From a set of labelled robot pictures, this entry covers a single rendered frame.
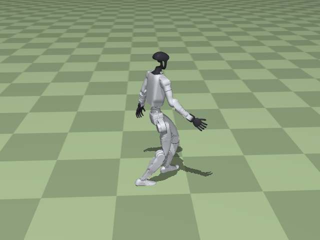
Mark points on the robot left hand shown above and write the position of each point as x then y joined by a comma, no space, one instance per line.
139,110

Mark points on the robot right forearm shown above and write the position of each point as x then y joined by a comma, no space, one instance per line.
181,110

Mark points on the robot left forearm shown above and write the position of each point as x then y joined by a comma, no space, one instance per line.
142,99

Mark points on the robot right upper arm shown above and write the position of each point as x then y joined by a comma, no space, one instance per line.
165,84

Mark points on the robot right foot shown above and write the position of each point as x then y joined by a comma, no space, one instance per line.
148,182

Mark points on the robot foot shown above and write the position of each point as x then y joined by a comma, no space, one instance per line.
164,169
148,182

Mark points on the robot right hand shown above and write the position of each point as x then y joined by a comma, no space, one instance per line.
197,122

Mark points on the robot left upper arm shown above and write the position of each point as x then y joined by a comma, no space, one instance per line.
144,85

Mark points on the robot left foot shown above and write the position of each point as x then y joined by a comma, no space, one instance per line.
164,169

